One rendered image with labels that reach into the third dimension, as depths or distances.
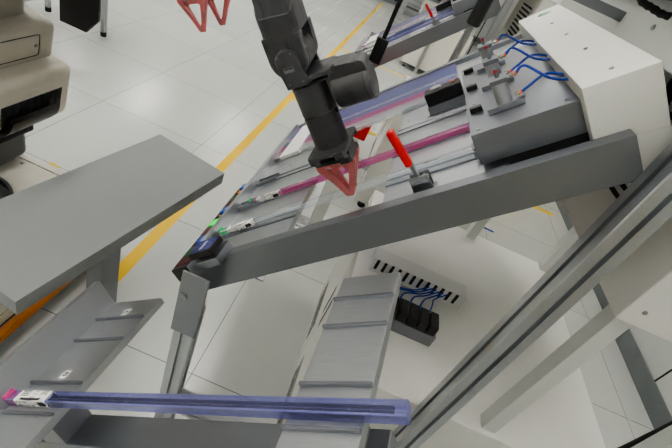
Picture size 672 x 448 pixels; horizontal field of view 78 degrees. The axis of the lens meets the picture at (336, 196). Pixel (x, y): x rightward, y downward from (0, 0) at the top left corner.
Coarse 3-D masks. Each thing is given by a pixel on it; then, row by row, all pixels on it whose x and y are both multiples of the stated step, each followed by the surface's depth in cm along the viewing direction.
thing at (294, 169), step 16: (288, 160) 109; (304, 160) 102; (272, 176) 102; (288, 176) 97; (304, 176) 92; (256, 192) 98; (304, 192) 84; (240, 208) 92; (256, 208) 89; (272, 208) 84; (272, 224) 77; (288, 224) 74; (224, 240) 82; (240, 240) 78; (256, 240) 75
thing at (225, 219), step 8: (296, 128) 130; (288, 136) 124; (280, 144) 118; (272, 152) 115; (272, 160) 112; (264, 168) 107; (256, 176) 103; (264, 176) 106; (248, 184) 99; (240, 192) 96; (248, 192) 98; (240, 200) 94; (232, 208) 91; (224, 216) 88; (232, 216) 90; (216, 224) 85; (224, 224) 87; (208, 232) 83; (216, 232) 84
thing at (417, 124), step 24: (504, 48) 105; (408, 120) 92; (432, 120) 85; (456, 120) 79; (432, 144) 75; (456, 144) 70; (432, 168) 67; (456, 168) 63; (480, 168) 60; (408, 192) 64
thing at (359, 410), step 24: (72, 408) 46; (96, 408) 44; (120, 408) 42; (144, 408) 41; (168, 408) 39; (192, 408) 38; (216, 408) 37; (240, 408) 36; (264, 408) 35; (288, 408) 34; (312, 408) 33; (336, 408) 32; (360, 408) 32; (384, 408) 31; (408, 408) 31
